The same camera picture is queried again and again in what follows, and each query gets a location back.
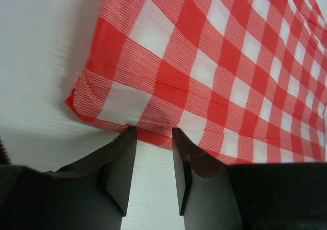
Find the red white checkered cloth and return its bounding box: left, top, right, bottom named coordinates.
left=66, top=0, right=326, bottom=164

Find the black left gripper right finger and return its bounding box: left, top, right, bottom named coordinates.
left=172, top=128, right=243, bottom=229

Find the gold knife green handle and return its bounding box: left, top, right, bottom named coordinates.
left=0, top=140, right=11, bottom=165

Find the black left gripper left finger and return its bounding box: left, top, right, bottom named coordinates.
left=40, top=126, right=137, bottom=230

